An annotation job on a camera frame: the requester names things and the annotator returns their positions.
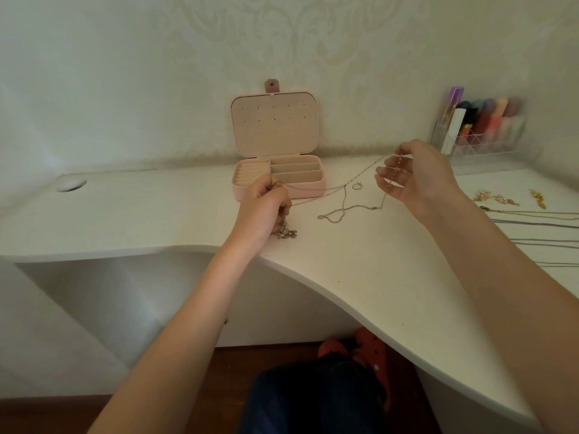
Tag clear acrylic organizer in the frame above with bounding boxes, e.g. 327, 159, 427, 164
430, 117, 541, 167

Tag person's dark blue jeans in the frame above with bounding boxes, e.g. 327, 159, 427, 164
239, 352, 391, 434

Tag person's left hand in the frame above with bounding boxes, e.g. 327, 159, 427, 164
228, 173, 293, 256

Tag row of colourful lipsticks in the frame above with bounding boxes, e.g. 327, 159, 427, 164
457, 96, 528, 146

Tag pink jewelry box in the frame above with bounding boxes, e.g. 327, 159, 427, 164
230, 78, 327, 203

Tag orange slipper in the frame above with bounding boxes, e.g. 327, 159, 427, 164
317, 338, 350, 360
352, 328, 392, 411

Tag purple cosmetic tube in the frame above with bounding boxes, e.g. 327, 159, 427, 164
443, 86, 465, 128

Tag thin gold chain necklace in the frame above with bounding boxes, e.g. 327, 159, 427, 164
271, 144, 408, 225

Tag person's right forearm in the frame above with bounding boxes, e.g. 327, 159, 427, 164
416, 185, 579, 434

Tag person's right hand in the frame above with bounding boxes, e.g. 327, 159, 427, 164
375, 139, 459, 219

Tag gold chain bracelet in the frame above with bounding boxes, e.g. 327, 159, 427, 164
271, 211, 299, 240

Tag white cosmetic tube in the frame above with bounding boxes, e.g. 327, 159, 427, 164
440, 108, 467, 156

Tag person's left forearm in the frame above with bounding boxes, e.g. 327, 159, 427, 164
88, 237, 267, 434

